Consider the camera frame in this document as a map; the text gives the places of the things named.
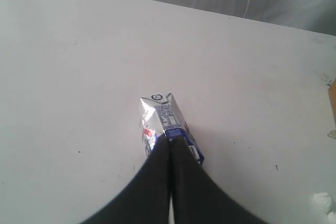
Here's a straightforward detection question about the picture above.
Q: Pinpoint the blue white milk carton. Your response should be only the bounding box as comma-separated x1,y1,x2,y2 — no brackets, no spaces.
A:
140,93,205,165

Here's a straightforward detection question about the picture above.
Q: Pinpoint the brown paper shopping bag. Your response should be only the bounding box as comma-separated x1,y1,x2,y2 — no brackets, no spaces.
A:
328,79,336,106

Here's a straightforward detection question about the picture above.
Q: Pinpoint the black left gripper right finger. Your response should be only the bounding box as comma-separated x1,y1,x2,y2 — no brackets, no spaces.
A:
170,137,263,223

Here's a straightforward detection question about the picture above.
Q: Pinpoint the white pebble candy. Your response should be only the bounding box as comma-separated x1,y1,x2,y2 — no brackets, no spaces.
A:
313,192,333,214
328,130,336,139

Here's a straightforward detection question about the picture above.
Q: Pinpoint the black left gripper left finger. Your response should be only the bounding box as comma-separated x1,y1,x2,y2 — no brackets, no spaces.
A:
83,137,171,223

